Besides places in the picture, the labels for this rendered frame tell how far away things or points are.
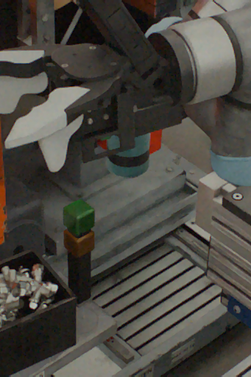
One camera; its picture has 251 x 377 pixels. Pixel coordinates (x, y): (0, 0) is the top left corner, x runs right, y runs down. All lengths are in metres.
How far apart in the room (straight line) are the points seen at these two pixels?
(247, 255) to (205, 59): 0.64
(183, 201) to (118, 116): 1.54
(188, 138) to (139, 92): 2.00
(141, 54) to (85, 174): 1.44
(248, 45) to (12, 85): 0.22
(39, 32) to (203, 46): 0.91
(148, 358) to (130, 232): 0.32
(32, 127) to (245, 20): 0.25
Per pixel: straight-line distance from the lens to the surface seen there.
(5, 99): 0.93
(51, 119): 0.80
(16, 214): 2.02
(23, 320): 1.58
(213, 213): 1.52
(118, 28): 0.87
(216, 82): 0.92
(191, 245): 2.43
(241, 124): 0.99
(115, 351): 2.19
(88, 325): 1.73
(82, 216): 1.61
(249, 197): 1.42
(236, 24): 0.94
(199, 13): 1.09
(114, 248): 2.32
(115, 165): 1.96
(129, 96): 0.88
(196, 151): 2.86
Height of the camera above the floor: 1.71
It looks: 39 degrees down
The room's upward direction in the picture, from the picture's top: 2 degrees clockwise
